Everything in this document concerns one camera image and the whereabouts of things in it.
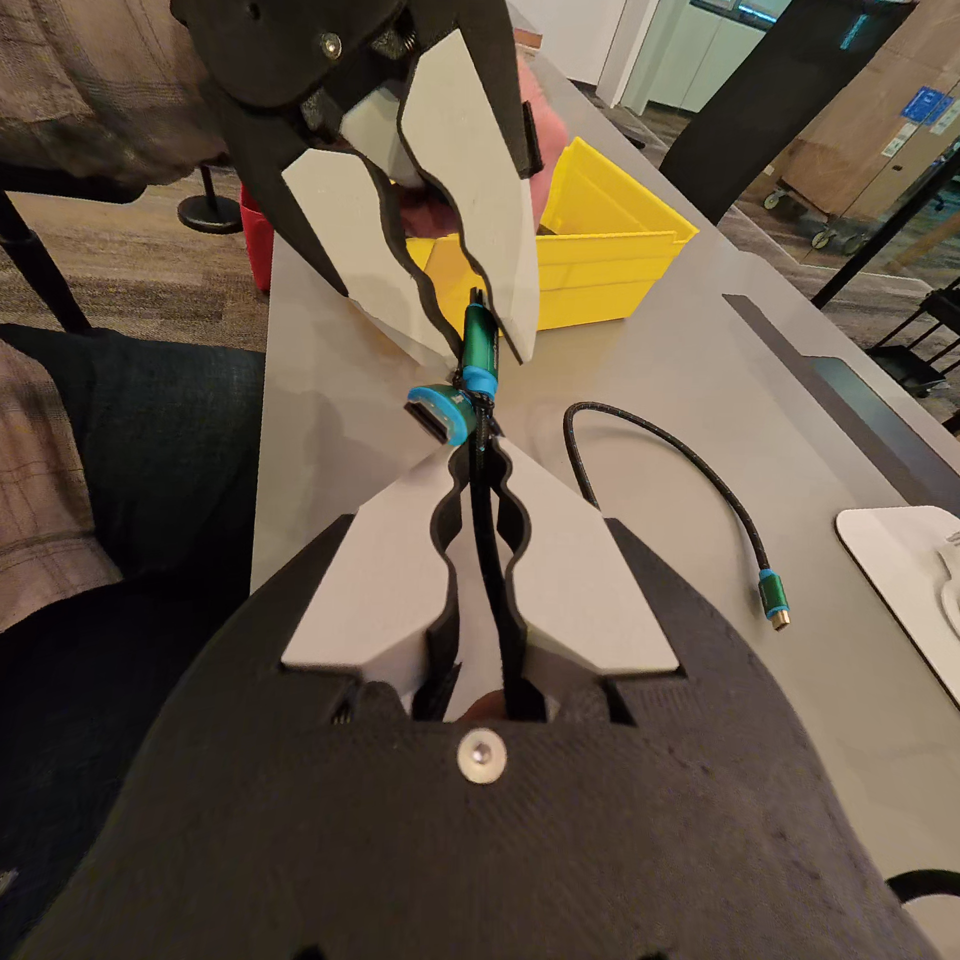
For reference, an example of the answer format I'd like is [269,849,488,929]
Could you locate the green-plug braided HDMI cable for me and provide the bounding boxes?
[403,287,549,723]
[562,401,795,633]

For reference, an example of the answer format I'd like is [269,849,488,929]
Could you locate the black office chair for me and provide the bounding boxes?
[660,0,916,226]

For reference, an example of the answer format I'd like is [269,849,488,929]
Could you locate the yellow plastic bin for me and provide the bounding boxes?
[405,136,700,354]

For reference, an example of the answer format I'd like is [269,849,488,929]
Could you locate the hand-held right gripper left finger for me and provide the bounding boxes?
[279,448,466,723]

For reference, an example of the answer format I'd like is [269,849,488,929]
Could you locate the person's legs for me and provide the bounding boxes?
[0,322,270,960]

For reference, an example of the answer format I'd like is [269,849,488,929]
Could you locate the black braided switch cable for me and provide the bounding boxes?
[885,868,960,905]

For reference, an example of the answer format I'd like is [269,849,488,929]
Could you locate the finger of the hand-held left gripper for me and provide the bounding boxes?
[281,146,462,370]
[396,30,543,367]

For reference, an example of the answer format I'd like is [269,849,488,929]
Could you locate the black utility cart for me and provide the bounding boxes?
[866,277,960,410]

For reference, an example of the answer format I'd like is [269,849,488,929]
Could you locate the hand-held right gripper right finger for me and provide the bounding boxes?
[491,437,682,723]

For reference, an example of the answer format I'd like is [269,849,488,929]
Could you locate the wheeled cardboard box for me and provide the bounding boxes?
[765,0,960,255]

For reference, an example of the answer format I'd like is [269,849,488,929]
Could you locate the black round-base stand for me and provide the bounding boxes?
[177,163,243,235]

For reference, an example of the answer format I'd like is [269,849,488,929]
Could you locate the red plastic container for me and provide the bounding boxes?
[240,183,276,294]

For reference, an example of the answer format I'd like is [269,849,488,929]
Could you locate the white folding stand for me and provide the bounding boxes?
[834,506,960,710]

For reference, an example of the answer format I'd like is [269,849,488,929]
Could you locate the person's left hand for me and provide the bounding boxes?
[397,56,571,237]

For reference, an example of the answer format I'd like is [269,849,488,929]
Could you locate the black metal stand leg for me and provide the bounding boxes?
[0,191,93,336]

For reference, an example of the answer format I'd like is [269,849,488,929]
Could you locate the person's left forearm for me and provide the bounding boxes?
[0,0,230,189]

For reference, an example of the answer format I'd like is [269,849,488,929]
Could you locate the black pole stand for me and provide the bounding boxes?
[811,153,960,310]

